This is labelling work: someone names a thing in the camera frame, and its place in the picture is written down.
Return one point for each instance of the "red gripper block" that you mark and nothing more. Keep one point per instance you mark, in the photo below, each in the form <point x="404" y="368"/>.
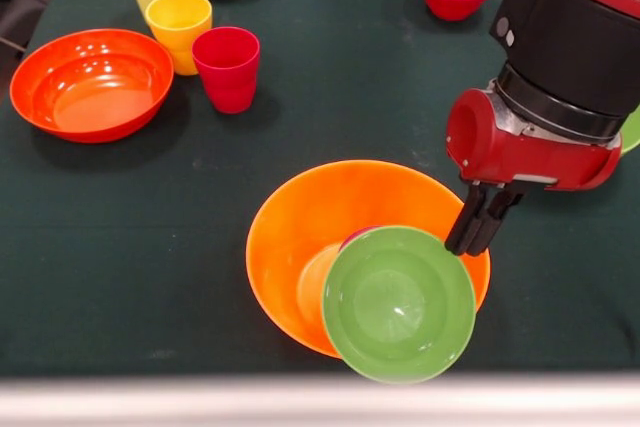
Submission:
<point x="500" y="152"/>

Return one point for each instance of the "pink cup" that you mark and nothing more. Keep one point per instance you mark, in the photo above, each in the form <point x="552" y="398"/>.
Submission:
<point x="227" y="77"/>

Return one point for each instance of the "small green bowl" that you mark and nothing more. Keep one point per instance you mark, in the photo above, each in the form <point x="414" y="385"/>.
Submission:
<point x="400" y="307"/>

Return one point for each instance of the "wide red-orange bowl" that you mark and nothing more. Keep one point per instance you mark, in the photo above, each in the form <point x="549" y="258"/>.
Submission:
<point x="92" y="92"/>

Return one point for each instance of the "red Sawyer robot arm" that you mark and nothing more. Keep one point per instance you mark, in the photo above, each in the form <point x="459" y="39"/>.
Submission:
<point x="565" y="47"/>

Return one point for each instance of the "large orange bowl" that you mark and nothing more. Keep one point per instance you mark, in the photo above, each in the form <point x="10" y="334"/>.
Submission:
<point x="290" y="247"/>

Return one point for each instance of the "yellow cup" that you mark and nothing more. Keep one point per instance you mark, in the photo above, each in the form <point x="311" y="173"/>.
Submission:
<point x="178" y="27"/>

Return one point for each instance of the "purple cup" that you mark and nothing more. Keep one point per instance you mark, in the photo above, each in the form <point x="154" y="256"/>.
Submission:
<point x="352" y="237"/>

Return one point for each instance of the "large green bowl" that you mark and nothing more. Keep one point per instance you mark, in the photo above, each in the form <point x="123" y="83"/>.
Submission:
<point x="632" y="137"/>

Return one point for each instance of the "dark green tablecloth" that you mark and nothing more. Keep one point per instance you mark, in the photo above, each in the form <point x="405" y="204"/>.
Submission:
<point x="150" y="247"/>

